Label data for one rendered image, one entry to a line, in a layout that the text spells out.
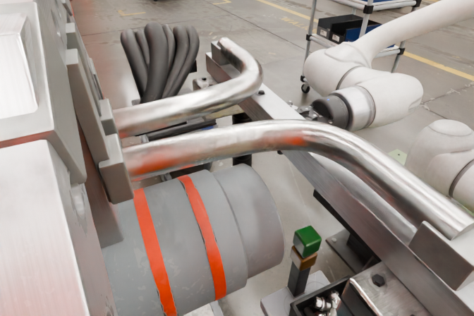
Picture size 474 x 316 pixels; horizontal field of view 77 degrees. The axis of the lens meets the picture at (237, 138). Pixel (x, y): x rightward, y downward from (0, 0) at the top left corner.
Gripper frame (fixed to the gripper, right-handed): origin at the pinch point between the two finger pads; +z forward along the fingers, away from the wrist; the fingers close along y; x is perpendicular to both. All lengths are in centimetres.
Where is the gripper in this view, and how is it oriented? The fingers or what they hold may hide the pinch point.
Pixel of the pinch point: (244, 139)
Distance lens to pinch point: 53.0
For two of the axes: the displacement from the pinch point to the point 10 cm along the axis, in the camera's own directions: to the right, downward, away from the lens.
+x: 0.0, -8.0, -6.0
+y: -4.2, -5.4, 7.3
